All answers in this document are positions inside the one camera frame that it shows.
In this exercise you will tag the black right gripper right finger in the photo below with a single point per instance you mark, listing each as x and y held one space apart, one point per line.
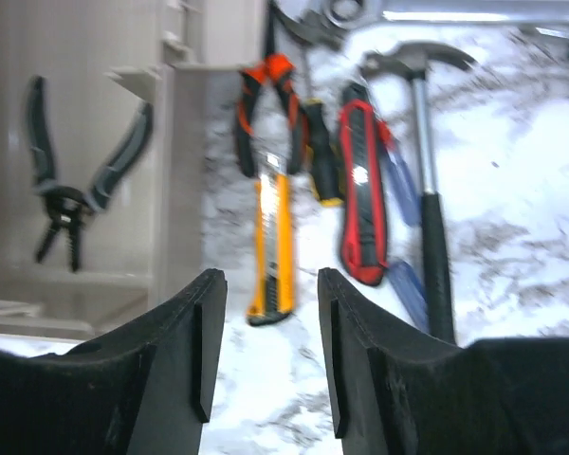
396 390

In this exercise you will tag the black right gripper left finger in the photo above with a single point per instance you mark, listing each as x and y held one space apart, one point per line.
144 388

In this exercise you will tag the grey black wire stripper pliers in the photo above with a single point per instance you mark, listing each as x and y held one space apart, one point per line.
68 209

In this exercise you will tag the red black utility knife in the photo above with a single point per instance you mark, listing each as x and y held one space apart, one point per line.
361 140

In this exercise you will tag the translucent grey-brown toolbox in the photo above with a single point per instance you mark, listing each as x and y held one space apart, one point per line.
99 58

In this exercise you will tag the black-handled claw hammer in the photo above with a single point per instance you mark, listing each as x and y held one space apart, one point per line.
410 61

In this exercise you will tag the yellow black utility knife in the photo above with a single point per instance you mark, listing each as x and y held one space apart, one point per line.
274 298

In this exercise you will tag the yellow black screwdriver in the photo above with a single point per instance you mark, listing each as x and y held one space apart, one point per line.
323 165

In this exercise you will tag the orange black long-nose pliers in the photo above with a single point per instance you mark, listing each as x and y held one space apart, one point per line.
265 86

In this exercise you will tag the chrome ratchet wrench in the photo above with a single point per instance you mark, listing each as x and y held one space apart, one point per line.
350 15

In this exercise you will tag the blue handled screwdriver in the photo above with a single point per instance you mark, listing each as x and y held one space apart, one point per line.
398 176

